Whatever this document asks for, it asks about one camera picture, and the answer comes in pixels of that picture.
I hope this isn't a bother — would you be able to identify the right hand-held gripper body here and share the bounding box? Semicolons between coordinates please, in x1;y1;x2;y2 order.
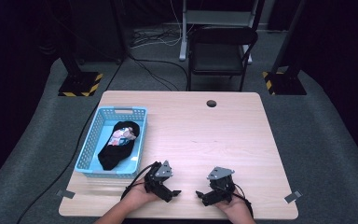
201;166;238;207

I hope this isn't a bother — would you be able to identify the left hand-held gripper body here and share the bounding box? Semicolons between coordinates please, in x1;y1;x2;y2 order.
143;160;175;203

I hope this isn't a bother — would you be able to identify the black sock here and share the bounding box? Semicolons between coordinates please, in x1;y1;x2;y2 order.
97;120;141;172

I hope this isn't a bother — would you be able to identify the pink patterned sock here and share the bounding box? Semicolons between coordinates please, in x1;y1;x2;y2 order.
106;126;137;147

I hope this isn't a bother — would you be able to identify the light blue plastic basket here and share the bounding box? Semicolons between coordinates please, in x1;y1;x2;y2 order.
74;105;148;179

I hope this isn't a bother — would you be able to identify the person's left hand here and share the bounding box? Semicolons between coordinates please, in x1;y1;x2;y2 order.
126;178;162;207

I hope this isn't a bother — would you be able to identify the person's right hand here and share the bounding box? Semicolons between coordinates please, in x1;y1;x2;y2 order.
213;193;250;217

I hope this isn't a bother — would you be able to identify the grey tape piece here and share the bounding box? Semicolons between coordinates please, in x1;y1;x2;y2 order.
55;189;76;200
283;189;304;204

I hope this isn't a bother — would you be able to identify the black stand with striped base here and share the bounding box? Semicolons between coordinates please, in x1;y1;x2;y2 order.
57;0;104;98
262;0;308;96

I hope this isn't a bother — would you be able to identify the black folding chair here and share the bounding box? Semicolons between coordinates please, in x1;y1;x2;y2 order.
186;25;259;92

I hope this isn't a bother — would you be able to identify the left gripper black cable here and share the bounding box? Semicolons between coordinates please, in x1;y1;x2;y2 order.
119;163;155;201

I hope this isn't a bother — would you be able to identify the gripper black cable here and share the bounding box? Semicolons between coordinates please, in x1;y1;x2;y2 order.
232;182;255;218
119;163;155;201

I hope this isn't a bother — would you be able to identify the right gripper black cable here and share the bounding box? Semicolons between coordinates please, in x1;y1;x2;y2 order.
232;182;255;218

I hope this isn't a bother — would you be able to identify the long black floor cable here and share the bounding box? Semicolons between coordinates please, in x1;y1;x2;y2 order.
16;52;130;224

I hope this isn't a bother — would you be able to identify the curved black floor cable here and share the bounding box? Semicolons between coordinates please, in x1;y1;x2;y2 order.
127;53;190;91

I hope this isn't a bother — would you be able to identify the bundle of floor cables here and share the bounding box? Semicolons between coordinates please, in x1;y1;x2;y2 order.
130;0;198;50

